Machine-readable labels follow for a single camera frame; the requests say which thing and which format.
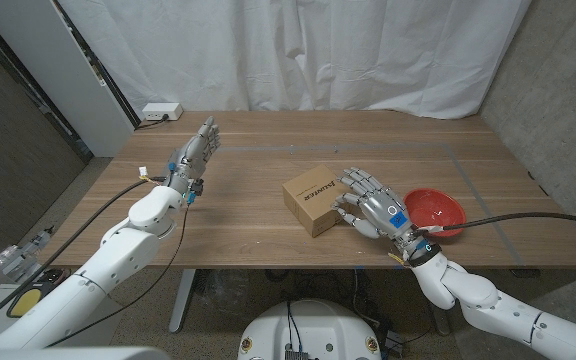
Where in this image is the white curtain backdrop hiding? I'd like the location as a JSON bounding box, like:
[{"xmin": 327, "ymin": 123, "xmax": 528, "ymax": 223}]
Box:
[{"xmin": 57, "ymin": 0, "xmax": 532, "ymax": 120}]

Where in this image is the brown cardboard box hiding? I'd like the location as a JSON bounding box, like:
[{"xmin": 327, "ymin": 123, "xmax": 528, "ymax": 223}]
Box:
[{"xmin": 281, "ymin": 164, "xmax": 358, "ymax": 239}]

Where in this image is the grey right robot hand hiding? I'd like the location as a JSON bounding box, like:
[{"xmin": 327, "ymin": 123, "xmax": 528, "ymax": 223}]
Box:
[{"xmin": 331, "ymin": 167, "xmax": 418, "ymax": 246}]

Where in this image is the white power strip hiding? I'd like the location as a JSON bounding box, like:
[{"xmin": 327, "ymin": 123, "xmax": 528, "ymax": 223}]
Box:
[{"xmin": 141, "ymin": 102, "xmax": 185, "ymax": 122}]

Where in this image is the thin black cable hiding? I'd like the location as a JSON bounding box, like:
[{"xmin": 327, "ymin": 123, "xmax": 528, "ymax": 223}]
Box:
[{"xmin": 42, "ymin": 197, "xmax": 192, "ymax": 349}]

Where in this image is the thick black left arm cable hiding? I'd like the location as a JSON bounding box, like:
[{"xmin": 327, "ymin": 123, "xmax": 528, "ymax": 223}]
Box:
[{"xmin": 0, "ymin": 175, "xmax": 169, "ymax": 339}]

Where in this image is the black power strip cord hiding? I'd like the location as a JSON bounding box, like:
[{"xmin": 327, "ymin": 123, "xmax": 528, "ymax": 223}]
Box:
[{"xmin": 135, "ymin": 115, "xmax": 170, "ymax": 131}]

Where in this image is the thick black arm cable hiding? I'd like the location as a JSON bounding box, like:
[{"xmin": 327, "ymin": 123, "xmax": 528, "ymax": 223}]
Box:
[
  {"xmin": 412, "ymin": 211, "xmax": 576, "ymax": 239},
  {"xmin": 0, "ymin": 175, "xmax": 169, "ymax": 339}
]

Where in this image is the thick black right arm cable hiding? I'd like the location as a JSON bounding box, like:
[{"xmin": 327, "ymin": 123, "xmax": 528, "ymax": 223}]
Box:
[{"xmin": 412, "ymin": 211, "xmax": 576, "ymax": 239}]

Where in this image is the small grey floor box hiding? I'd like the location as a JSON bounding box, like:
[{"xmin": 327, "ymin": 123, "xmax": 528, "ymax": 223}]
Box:
[{"xmin": 383, "ymin": 329, "xmax": 407, "ymax": 357}]

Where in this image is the clear plastic tool clutter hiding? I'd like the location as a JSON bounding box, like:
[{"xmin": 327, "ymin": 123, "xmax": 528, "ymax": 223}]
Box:
[{"xmin": 0, "ymin": 227, "xmax": 57, "ymax": 282}]

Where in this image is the white robot shoulder shell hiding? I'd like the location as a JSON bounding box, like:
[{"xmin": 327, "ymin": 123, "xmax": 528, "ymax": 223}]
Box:
[{"xmin": 0, "ymin": 346, "xmax": 172, "ymax": 360}]

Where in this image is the white cabinet panel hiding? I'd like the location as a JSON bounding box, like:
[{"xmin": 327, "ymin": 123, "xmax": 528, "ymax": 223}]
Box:
[{"xmin": 0, "ymin": 0, "xmax": 137, "ymax": 159}]

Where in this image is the yellow and black pedal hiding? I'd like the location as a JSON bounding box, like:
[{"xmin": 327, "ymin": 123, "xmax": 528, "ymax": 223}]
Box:
[{"xmin": 6, "ymin": 287, "xmax": 45, "ymax": 319}]

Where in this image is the black floor cable bundle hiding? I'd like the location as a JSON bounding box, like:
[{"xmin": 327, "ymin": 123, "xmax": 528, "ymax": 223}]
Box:
[{"xmin": 262, "ymin": 269, "xmax": 384, "ymax": 326}]

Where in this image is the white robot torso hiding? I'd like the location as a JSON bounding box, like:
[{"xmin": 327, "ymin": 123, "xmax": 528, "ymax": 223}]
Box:
[{"xmin": 237, "ymin": 298, "xmax": 383, "ymax": 360}]

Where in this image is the red bowl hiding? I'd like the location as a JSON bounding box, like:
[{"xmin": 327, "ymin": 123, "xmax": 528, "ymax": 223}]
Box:
[{"xmin": 402, "ymin": 188, "xmax": 467, "ymax": 238}]

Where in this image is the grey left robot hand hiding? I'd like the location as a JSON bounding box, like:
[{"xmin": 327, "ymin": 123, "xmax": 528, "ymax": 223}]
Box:
[{"xmin": 167, "ymin": 115, "xmax": 221, "ymax": 186}]

